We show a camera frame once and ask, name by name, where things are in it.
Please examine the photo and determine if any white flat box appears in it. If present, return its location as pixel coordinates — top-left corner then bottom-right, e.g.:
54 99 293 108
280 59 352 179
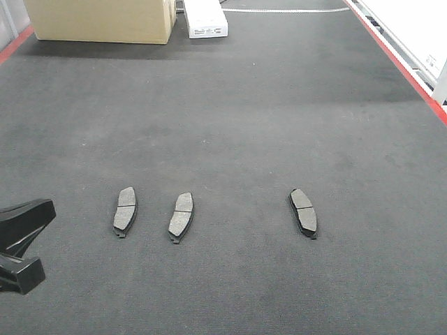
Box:
183 0 228 39

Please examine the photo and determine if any second-left grey brake pad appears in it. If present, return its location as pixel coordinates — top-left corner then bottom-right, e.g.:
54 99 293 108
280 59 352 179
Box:
168 192 193 244

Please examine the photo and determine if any black conveyor belt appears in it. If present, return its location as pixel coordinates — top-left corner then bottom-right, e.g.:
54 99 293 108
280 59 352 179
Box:
1 1 446 334

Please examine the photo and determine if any cardboard box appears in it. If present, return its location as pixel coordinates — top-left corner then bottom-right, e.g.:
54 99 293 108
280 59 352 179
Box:
24 0 177 45

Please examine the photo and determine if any white machine side frame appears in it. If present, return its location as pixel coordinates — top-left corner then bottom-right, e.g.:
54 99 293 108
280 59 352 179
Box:
359 1 446 107

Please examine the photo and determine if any red conveyor edge rail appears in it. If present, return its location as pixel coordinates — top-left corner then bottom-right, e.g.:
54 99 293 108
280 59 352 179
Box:
344 1 446 125

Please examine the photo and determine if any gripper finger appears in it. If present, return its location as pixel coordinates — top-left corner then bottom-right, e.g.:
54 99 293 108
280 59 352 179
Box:
1 199 56 253
1 253 46 295

